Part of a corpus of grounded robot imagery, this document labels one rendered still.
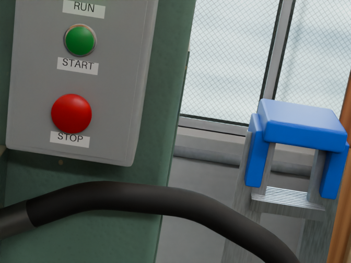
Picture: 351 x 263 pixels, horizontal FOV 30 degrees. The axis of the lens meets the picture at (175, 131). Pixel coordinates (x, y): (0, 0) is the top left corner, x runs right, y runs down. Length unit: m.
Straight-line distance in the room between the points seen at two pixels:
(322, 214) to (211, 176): 0.75
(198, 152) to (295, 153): 0.30
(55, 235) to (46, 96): 0.16
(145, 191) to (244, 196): 0.82
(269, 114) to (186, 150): 0.74
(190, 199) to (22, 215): 0.14
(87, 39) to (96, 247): 0.22
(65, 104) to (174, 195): 0.12
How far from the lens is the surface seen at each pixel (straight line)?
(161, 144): 0.57
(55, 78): 0.49
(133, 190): 0.54
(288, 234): 2.15
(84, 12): 0.48
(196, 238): 2.14
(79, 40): 0.48
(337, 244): 1.88
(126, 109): 0.49
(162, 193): 0.54
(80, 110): 0.49
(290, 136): 1.27
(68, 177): 0.59
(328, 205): 1.38
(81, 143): 0.51
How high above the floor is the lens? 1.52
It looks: 19 degrees down
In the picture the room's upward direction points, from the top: 9 degrees clockwise
